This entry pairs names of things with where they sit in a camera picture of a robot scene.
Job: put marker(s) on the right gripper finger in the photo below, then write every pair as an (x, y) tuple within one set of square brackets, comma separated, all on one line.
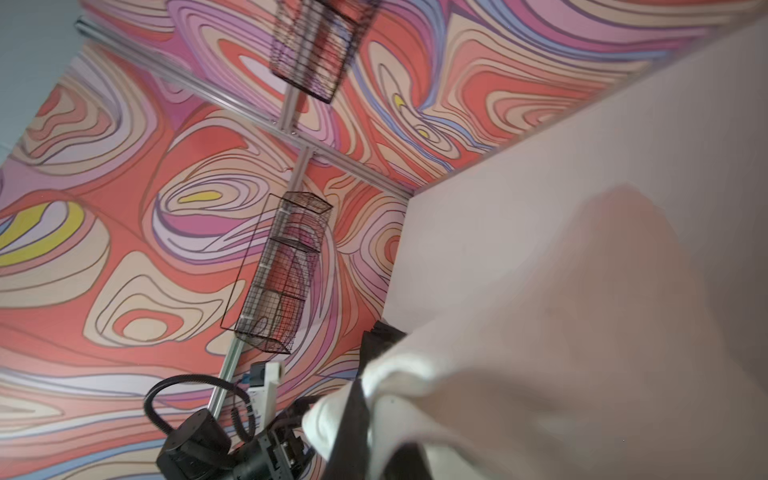
[(351, 455)]

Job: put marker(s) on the white t shirt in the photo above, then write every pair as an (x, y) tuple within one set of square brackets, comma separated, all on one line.
[(600, 361)]

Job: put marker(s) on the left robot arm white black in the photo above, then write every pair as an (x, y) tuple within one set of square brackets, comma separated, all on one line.
[(200, 449)]

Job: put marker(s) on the folded black t shirt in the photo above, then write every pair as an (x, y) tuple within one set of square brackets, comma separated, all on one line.
[(377, 341)]

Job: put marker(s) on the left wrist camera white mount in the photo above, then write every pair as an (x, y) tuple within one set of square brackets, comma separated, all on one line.
[(264, 379)]

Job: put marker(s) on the black wire basket left wall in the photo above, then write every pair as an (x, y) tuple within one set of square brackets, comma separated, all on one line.
[(296, 223)]

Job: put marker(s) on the black wire basket wall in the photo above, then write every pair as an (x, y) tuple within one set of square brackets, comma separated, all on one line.
[(296, 223), (319, 77)]

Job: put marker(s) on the aluminium frame left post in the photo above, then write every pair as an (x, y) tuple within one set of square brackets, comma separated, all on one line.
[(264, 258)]

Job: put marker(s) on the black wire basket back wall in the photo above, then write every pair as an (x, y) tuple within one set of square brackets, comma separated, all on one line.
[(319, 77)]

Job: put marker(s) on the aluminium frame horizontal back bar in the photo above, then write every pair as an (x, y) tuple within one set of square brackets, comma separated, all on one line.
[(157, 64)]

